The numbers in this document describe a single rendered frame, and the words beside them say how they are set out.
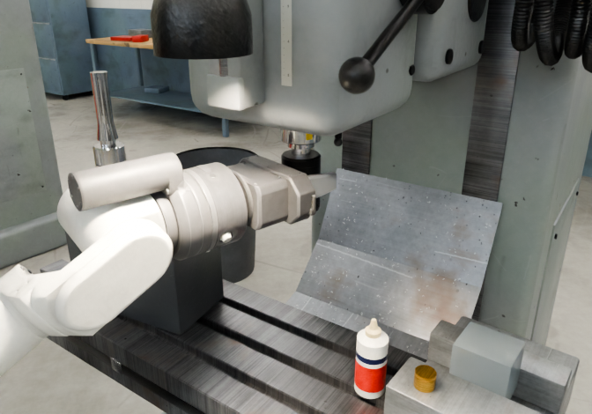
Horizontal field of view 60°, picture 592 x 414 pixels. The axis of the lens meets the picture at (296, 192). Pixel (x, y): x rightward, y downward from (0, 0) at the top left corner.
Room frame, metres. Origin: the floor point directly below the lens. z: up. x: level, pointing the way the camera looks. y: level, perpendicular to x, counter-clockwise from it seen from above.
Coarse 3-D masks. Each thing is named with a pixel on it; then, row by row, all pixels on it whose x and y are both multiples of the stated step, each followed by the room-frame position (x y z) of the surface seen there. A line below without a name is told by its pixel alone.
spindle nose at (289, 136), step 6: (282, 132) 0.58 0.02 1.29; (288, 132) 0.57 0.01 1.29; (294, 132) 0.56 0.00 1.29; (300, 132) 0.56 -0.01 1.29; (282, 138) 0.58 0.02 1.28; (288, 138) 0.57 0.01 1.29; (294, 138) 0.56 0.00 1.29; (300, 138) 0.56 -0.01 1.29; (318, 138) 0.57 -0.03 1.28; (300, 144) 0.56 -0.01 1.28; (306, 144) 0.56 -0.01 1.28
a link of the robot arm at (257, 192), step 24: (192, 168) 0.50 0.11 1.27; (216, 168) 0.50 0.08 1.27; (240, 168) 0.55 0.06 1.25; (264, 168) 0.55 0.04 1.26; (288, 168) 0.55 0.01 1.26; (216, 192) 0.47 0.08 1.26; (240, 192) 0.48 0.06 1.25; (264, 192) 0.50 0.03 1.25; (288, 192) 0.52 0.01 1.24; (312, 192) 0.52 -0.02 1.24; (216, 216) 0.46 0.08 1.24; (240, 216) 0.48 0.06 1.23; (264, 216) 0.50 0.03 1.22; (288, 216) 0.52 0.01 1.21; (216, 240) 0.46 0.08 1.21
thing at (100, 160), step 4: (124, 152) 0.78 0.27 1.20; (96, 156) 0.76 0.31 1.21; (100, 156) 0.75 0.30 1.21; (104, 156) 0.75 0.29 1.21; (108, 156) 0.75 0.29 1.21; (112, 156) 0.76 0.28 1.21; (116, 156) 0.76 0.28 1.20; (120, 156) 0.76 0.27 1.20; (124, 156) 0.77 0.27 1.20; (96, 160) 0.76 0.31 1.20; (100, 160) 0.75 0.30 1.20; (104, 160) 0.75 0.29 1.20; (108, 160) 0.75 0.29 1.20; (112, 160) 0.76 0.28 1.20; (116, 160) 0.76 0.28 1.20; (120, 160) 0.76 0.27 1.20; (124, 160) 0.77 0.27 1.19; (96, 164) 0.76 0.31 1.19; (100, 164) 0.75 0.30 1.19; (104, 164) 0.75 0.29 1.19; (108, 164) 0.75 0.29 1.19
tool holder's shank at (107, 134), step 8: (96, 72) 0.77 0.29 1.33; (104, 72) 0.77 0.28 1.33; (96, 80) 0.76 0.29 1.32; (104, 80) 0.77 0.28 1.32; (96, 88) 0.76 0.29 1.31; (104, 88) 0.77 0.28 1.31; (96, 96) 0.76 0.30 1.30; (104, 96) 0.77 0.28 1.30; (96, 104) 0.77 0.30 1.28; (104, 104) 0.77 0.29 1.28; (96, 112) 0.77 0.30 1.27; (104, 112) 0.77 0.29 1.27; (112, 112) 0.78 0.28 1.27; (104, 120) 0.76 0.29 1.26; (112, 120) 0.77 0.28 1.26; (104, 128) 0.76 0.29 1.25; (112, 128) 0.77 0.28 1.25; (104, 136) 0.76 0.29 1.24; (112, 136) 0.77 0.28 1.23; (104, 144) 0.77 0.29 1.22; (112, 144) 0.77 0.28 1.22
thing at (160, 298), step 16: (192, 256) 0.69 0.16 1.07; (208, 256) 0.73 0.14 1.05; (176, 272) 0.66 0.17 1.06; (192, 272) 0.69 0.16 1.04; (208, 272) 0.72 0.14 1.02; (160, 288) 0.66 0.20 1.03; (176, 288) 0.65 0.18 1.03; (192, 288) 0.69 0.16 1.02; (208, 288) 0.72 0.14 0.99; (144, 304) 0.68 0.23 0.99; (160, 304) 0.67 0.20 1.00; (176, 304) 0.65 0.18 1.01; (192, 304) 0.68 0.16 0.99; (208, 304) 0.72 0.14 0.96; (144, 320) 0.68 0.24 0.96; (160, 320) 0.67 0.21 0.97; (176, 320) 0.65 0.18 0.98; (192, 320) 0.68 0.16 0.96
